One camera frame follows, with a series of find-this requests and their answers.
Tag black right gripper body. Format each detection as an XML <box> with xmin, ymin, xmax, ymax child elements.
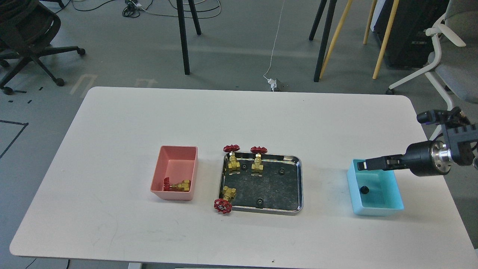
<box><xmin>387</xmin><ymin>140</ymin><xmax>452</xmax><ymax>176</ymax></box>

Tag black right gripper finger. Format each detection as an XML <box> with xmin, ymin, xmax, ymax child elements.
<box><xmin>357</xmin><ymin>156</ymin><xmax>391</xmax><ymax>171</ymax></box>

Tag brass valve red handle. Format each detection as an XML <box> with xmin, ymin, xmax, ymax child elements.
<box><xmin>163</xmin><ymin>177</ymin><xmax>191</xmax><ymax>191</ymax></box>

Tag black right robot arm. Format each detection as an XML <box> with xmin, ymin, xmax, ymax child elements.
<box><xmin>355</xmin><ymin>107</ymin><xmax>478</xmax><ymax>176</ymax></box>

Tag blue plastic box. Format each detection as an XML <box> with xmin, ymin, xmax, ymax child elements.
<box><xmin>347</xmin><ymin>160</ymin><xmax>404</xmax><ymax>216</ymax></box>

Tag brass valve back right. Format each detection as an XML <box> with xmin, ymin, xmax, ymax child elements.
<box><xmin>250</xmin><ymin>146</ymin><xmax>268</xmax><ymax>174</ymax></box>

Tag small black gear front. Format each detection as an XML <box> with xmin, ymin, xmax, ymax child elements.
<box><xmin>256</xmin><ymin>198</ymin><xmax>264</xmax><ymax>208</ymax></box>

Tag brass valve back left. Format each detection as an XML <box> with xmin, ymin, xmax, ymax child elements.
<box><xmin>223</xmin><ymin>144</ymin><xmax>241</xmax><ymax>175</ymax></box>

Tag brass valve front left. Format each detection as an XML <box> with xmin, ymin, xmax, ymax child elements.
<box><xmin>214</xmin><ymin>186</ymin><xmax>237</xmax><ymax>214</ymax></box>

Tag pink plastic box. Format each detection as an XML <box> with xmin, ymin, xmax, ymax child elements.
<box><xmin>150</xmin><ymin>145</ymin><xmax>198</xmax><ymax>201</ymax></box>

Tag white grey office chair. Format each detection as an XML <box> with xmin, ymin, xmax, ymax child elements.
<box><xmin>386</xmin><ymin>0</ymin><xmax>478</xmax><ymax>140</ymax></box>

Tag stainless steel tray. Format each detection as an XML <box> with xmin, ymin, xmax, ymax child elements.
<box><xmin>217</xmin><ymin>152</ymin><xmax>304</xmax><ymax>216</ymax></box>

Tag white power adapter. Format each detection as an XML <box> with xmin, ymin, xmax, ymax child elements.
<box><xmin>267</xmin><ymin>78</ymin><xmax>286</xmax><ymax>92</ymax></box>

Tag wooden easel legs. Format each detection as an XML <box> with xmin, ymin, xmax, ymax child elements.
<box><xmin>320</xmin><ymin>0</ymin><xmax>400</xmax><ymax>80</ymax></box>

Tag black tripod right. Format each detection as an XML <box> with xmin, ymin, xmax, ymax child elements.
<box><xmin>308</xmin><ymin>0</ymin><xmax>337</xmax><ymax>82</ymax></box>

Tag black tripod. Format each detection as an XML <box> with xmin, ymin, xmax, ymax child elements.
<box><xmin>308</xmin><ymin>0</ymin><xmax>337</xmax><ymax>82</ymax></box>
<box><xmin>176</xmin><ymin>0</ymin><xmax>202</xmax><ymax>75</ymax></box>

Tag black tripod left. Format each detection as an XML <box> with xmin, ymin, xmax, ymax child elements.
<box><xmin>176</xmin><ymin>0</ymin><xmax>202</xmax><ymax>75</ymax></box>

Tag black office chair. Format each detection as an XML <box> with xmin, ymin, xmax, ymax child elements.
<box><xmin>0</xmin><ymin>0</ymin><xmax>86</xmax><ymax>95</ymax></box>

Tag white cable on floor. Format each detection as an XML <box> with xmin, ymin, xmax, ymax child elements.
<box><xmin>264</xmin><ymin>0</ymin><xmax>286</xmax><ymax>81</ymax></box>

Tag black cables on floor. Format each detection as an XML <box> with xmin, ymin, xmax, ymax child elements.
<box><xmin>60</xmin><ymin>0</ymin><xmax>221</xmax><ymax>20</ymax></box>

